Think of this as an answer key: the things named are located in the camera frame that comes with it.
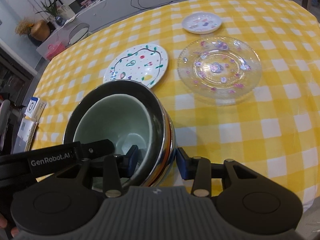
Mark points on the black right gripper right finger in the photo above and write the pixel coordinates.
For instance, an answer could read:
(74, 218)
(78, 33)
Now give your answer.
(243, 198)

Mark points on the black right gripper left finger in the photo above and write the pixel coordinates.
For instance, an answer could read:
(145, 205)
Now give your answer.
(70, 199)

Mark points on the green ceramic bowl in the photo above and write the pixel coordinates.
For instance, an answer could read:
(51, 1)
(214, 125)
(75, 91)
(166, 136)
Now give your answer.
(120, 118)

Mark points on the orange steel bowl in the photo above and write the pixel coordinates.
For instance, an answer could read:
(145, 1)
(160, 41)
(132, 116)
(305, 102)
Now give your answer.
(160, 156)

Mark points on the clear floral glass plate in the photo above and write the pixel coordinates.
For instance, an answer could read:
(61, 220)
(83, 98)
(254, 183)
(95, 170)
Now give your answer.
(222, 68)

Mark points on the white doodle-pattern plate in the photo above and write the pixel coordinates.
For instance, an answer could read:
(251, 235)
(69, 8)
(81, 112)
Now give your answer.
(145, 63)

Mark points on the small white cartoon plate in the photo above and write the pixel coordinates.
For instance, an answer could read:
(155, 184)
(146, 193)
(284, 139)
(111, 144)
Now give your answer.
(201, 23)

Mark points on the person's left hand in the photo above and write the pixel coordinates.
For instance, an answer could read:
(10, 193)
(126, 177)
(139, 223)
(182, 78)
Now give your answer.
(4, 224)

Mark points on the white card box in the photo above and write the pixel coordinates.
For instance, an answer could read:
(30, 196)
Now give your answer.
(35, 108)

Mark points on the yellow checkered tablecloth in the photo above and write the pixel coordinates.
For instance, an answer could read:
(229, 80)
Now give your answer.
(275, 131)

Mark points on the pink plastic basket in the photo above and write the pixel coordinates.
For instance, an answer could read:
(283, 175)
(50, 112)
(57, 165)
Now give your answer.
(54, 50)

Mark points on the golden brown vase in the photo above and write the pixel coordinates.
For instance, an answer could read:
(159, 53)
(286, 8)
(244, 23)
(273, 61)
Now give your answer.
(40, 30)

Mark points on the potted plant blue vase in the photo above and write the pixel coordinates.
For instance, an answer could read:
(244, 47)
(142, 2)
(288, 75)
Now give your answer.
(51, 7)

